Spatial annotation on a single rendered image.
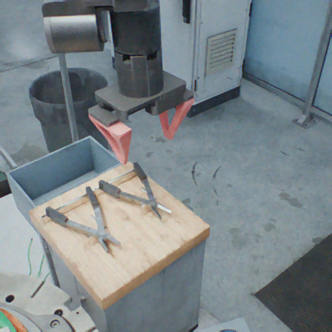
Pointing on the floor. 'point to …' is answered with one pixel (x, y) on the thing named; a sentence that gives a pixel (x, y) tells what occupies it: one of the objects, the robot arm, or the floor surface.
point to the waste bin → (61, 134)
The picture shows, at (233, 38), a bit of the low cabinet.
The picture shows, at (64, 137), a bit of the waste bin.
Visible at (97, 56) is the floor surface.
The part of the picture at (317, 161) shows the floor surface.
